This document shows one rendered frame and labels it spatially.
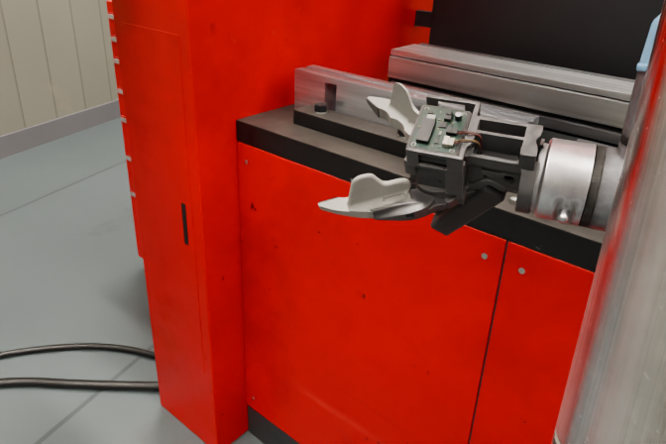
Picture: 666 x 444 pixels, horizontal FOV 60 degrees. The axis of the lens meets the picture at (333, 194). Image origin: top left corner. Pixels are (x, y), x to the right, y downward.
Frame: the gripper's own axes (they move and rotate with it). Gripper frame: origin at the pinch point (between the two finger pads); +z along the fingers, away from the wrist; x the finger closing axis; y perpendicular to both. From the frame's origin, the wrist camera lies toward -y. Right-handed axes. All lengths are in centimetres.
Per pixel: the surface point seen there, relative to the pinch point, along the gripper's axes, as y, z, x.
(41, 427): -97, 90, 37
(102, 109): -195, 258, -140
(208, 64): -21, 42, -29
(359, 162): -29.2, 9.7, -20.0
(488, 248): -31.2, -14.5, -10.2
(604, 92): -36, -27, -51
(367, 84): -28.7, 14.3, -37.6
